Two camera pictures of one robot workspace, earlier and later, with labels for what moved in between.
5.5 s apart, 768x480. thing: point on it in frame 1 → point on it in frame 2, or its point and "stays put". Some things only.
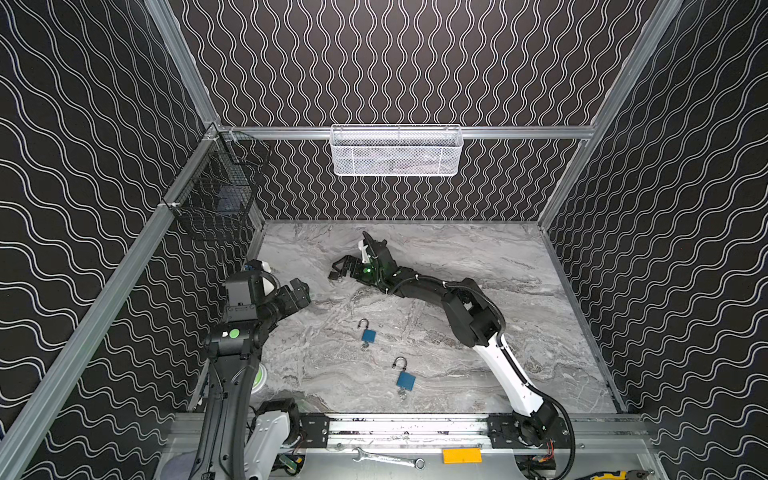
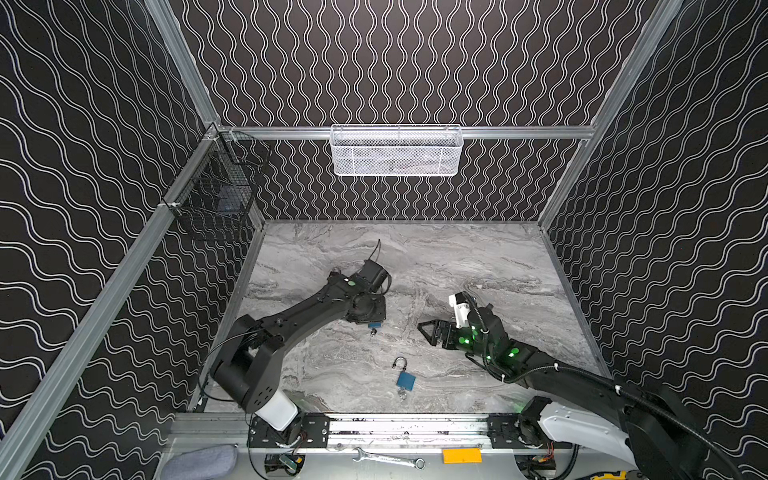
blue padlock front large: x=405 y=380 stays put
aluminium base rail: x=402 y=435 stays put
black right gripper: x=359 y=267 → x=453 y=334
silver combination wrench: x=419 y=463 stays put
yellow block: x=462 y=456 stays put
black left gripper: x=297 y=293 → x=372 y=314
